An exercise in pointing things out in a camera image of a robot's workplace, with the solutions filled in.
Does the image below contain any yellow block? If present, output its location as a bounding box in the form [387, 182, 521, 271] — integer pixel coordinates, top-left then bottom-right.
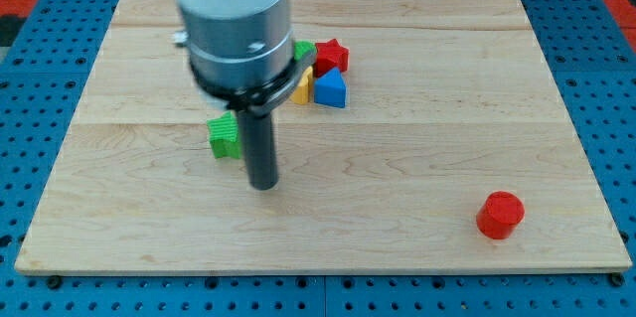
[290, 67, 313, 104]

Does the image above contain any green block behind arm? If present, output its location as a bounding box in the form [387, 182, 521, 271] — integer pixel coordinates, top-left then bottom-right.
[294, 41, 317, 61]

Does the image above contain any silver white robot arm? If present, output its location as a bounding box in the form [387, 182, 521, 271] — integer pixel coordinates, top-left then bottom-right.
[176, 0, 317, 116]

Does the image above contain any wooden board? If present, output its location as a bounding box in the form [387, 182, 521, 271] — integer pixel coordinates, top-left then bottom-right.
[15, 0, 632, 276]

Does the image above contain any green star block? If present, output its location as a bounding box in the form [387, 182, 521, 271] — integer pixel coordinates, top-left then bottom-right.
[207, 111, 241, 159]

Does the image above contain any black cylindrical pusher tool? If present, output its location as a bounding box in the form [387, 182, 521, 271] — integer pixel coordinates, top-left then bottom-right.
[237, 111, 278, 191]

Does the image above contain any red cylinder block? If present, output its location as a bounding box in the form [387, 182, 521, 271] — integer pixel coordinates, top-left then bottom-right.
[476, 191, 525, 239]

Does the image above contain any red star block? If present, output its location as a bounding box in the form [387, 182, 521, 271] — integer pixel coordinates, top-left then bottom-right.
[313, 39, 350, 78]

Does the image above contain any blue triangle block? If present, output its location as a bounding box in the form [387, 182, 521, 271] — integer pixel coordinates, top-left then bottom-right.
[314, 68, 347, 108]

